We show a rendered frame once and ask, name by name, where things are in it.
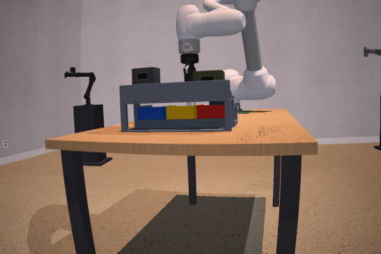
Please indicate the yellow open bin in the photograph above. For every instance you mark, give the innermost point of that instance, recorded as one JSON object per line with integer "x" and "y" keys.
{"x": 181, "y": 112}

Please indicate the blue bin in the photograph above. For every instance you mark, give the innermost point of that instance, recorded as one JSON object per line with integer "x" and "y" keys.
{"x": 151, "y": 113}

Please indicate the red open bin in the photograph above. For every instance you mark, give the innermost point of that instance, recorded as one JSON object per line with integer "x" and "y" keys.
{"x": 210, "y": 111}

